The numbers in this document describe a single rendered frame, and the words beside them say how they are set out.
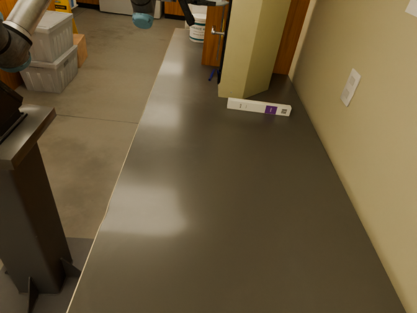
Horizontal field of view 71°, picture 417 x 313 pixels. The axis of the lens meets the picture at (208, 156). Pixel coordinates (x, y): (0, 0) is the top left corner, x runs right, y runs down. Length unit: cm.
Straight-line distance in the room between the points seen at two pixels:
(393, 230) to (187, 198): 54
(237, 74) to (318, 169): 54
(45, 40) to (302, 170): 272
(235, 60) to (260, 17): 19
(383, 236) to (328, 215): 14
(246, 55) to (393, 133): 65
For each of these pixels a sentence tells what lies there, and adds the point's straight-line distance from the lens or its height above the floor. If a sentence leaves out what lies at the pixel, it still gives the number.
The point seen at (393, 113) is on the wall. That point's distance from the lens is 94.
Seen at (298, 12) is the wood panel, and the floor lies 126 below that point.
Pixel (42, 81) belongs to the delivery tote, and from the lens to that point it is 347.
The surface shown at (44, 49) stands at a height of 45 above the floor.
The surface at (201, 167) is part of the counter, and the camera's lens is 93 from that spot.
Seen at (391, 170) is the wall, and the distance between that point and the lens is 91.
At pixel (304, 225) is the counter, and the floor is 94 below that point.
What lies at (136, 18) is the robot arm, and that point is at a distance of 118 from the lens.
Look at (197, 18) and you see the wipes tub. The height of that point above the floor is 109.
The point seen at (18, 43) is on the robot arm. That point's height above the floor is 115.
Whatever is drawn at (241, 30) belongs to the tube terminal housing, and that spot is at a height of 124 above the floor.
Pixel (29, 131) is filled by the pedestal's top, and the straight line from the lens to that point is 114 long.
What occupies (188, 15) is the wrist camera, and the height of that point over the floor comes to 126.
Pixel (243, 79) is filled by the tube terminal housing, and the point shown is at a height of 104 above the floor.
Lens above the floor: 154
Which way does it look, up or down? 38 degrees down
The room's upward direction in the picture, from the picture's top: 8 degrees clockwise
